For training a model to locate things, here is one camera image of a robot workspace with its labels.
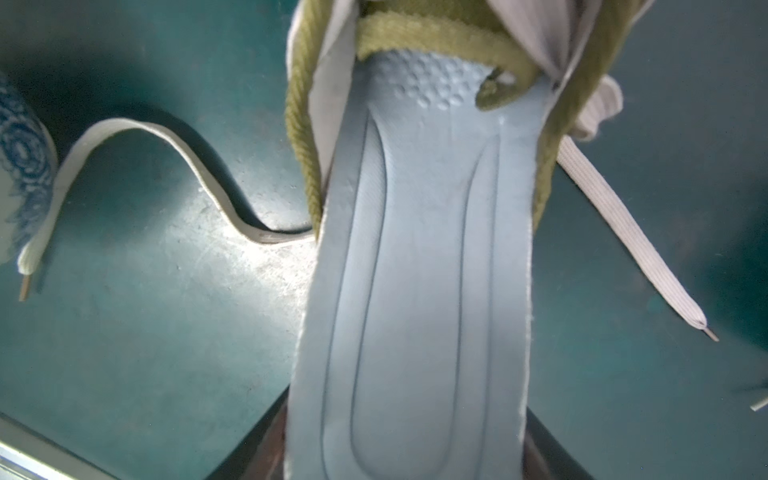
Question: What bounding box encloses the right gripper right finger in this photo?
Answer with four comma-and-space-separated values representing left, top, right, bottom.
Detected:
522, 410, 591, 480

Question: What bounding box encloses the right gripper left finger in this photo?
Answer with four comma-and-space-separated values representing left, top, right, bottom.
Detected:
207, 389, 289, 480

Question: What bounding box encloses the light blue insole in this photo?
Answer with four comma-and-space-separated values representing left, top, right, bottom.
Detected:
285, 51, 550, 479

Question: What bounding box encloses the olive green shoe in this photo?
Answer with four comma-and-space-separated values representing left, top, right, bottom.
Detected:
16, 0, 720, 343

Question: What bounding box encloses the green table mat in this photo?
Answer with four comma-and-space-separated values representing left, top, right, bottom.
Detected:
1, 1, 767, 479

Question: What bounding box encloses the blue white patterned bowl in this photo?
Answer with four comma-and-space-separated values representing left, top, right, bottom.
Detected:
1, 74, 58, 263

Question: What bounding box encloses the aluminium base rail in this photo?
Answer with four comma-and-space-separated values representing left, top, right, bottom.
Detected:
1, 417, 79, 479

